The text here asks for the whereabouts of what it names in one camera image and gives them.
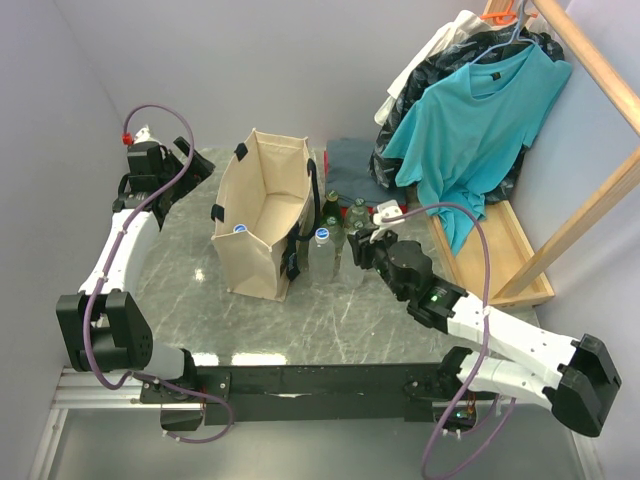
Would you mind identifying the clear Chang bottle green cap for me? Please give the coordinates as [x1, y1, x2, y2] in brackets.
[345, 197, 370, 231]

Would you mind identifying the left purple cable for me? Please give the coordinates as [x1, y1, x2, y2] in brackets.
[82, 103, 235, 445]

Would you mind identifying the white garment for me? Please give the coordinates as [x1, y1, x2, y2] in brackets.
[374, 10, 493, 126]

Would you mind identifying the dark patterned garment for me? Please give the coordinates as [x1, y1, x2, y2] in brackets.
[367, 27, 566, 204]

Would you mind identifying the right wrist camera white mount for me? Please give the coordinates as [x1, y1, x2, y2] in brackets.
[370, 200, 405, 243]

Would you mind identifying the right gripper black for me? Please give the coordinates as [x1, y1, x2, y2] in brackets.
[347, 224, 409, 302]

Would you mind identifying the green Perrier glass bottle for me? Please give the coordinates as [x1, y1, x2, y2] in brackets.
[322, 190, 344, 238]

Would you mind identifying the teal t-shirt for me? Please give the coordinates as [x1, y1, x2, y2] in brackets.
[383, 45, 572, 254]

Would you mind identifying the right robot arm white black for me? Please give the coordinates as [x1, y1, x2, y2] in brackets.
[347, 228, 622, 438]

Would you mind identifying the blue wire hanger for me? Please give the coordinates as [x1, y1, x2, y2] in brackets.
[469, 9, 544, 66]

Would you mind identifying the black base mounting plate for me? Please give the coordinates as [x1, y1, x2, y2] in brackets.
[140, 363, 461, 432]

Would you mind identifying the orange hanger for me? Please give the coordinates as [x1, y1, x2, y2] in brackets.
[481, 7, 518, 25]

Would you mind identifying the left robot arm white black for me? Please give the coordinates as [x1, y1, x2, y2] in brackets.
[56, 128, 215, 402]

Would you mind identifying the folded red cloth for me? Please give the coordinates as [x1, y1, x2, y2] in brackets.
[323, 149, 330, 186]

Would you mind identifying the folded grey cloth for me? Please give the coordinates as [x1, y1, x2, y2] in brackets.
[325, 138, 406, 209]

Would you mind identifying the plastic water bottle blue cap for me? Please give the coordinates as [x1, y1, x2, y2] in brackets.
[308, 227, 336, 285]

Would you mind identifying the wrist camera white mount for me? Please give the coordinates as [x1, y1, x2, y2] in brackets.
[370, 200, 405, 243]
[121, 125, 157, 146]

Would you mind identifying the wooden clothes rack frame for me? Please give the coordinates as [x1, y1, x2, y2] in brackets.
[429, 0, 640, 309]

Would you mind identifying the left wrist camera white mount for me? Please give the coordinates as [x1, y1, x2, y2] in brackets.
[121, 125, 157, 146]

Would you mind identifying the aluminium rail frame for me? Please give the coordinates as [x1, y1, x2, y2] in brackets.
[31, 371, 604, 479]

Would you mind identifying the beige canvas tote bag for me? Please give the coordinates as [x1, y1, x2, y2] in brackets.
[211, 130, 320, 301]

